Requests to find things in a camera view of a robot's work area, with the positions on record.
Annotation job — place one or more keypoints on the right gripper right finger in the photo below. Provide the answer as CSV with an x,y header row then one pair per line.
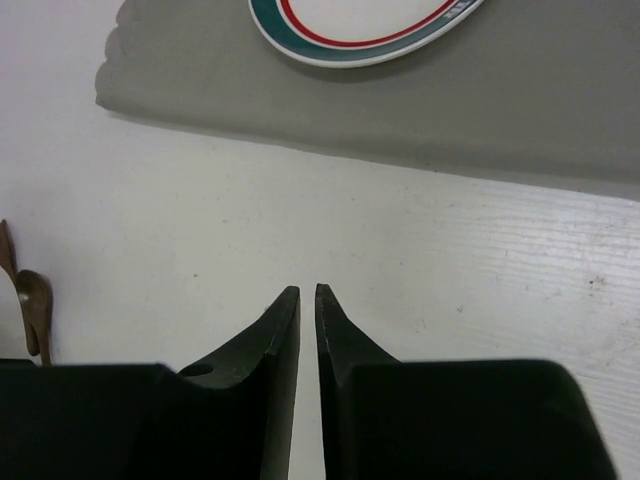
x,y
479,419

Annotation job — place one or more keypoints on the brown wooden fork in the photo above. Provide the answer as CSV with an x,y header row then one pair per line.
x,y
7,251

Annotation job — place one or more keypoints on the grey cloth placemat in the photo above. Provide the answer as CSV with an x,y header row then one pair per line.
x,y
536,92

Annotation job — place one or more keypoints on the brown wooden spoon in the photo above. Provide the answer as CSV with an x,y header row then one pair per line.
x,y
35,296

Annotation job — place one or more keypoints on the white plate with green rim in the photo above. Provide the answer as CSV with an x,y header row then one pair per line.
x,y
355,34

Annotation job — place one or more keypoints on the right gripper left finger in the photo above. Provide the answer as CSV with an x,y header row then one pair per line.
x,y
227,415

